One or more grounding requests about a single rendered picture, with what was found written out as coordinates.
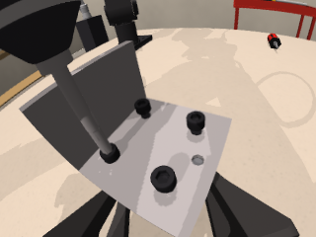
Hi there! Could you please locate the red screwdriver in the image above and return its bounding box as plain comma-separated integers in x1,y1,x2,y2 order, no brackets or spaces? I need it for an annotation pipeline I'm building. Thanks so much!
268,34,281,49

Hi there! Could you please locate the blue electric screwdriver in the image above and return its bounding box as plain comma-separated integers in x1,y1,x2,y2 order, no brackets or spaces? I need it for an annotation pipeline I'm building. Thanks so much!
0,0,112,154

